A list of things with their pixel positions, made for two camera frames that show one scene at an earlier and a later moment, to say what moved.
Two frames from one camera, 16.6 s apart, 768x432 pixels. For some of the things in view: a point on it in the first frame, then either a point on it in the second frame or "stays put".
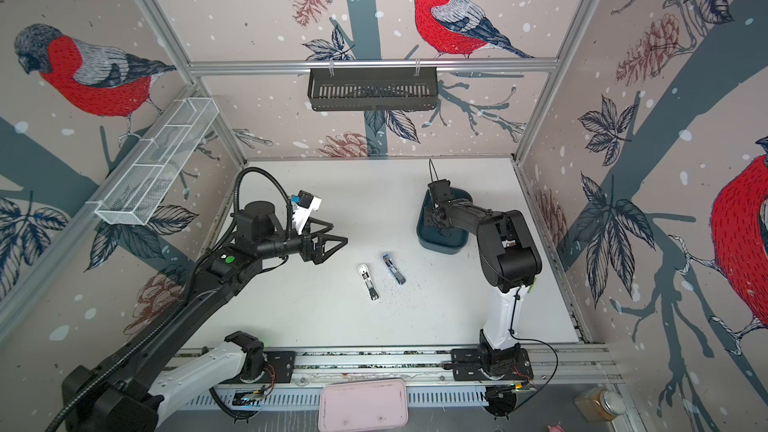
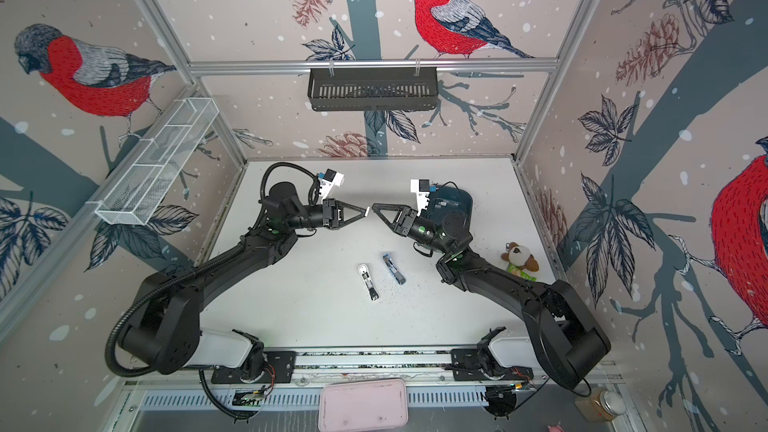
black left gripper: [318, 254] → [330, 214]
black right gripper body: [431, 213] → [410, 224]
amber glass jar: [600, 404] stays put
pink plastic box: [363, 405] stays put
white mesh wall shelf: [138, 192] stays put
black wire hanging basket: [372, 89] stays put
